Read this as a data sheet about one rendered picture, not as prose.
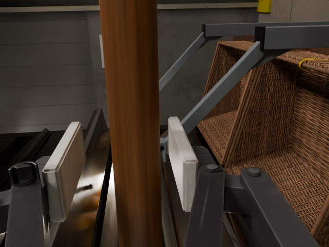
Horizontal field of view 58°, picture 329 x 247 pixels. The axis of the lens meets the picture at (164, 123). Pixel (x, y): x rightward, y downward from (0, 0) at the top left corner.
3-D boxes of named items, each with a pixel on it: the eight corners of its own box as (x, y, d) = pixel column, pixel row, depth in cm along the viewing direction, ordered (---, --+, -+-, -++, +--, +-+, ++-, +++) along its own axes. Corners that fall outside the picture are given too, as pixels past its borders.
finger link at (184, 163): (183, 161, 14) (199, 160, 14) (167, 116, 21) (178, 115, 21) (183, 213, 15) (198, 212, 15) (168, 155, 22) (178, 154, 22)
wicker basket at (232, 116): (282, 164, 128) (220, 168, 126) (239, 121, 181) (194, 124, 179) (297, 48, 112) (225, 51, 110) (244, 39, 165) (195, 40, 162)
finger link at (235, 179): (205, 192, 13) (270, 187, 13) (186, 146, 18) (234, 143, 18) (204, 220, 14) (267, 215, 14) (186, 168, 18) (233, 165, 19)
